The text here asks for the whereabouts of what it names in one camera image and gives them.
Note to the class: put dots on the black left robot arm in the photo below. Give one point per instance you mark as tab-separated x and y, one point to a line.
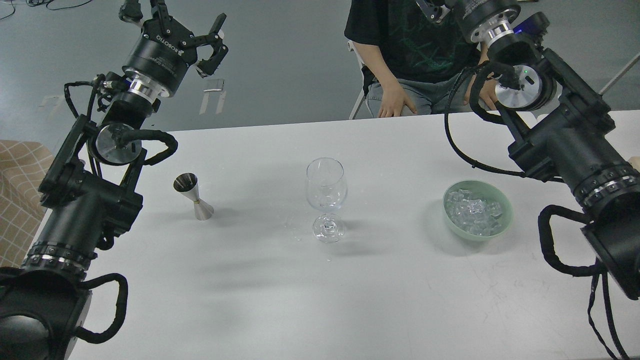
47	303

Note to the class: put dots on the pile of ice cubes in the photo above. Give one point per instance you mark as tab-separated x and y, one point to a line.
472	213

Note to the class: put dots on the person's right hand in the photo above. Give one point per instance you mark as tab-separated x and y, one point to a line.
394	100

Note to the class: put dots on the green bowl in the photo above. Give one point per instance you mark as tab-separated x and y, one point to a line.
485	190

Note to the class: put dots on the steel double jigger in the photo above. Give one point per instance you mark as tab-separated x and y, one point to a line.
187	184

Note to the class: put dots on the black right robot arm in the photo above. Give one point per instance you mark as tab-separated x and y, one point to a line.
559	125

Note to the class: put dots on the person in black shirt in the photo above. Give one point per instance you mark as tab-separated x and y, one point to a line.
396	41

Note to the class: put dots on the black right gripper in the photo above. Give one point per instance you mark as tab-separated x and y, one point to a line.
480	21

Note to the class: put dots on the clear wine glass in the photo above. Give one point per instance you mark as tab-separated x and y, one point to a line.
326	190

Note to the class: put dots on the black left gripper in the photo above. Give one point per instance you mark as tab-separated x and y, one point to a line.
165	58

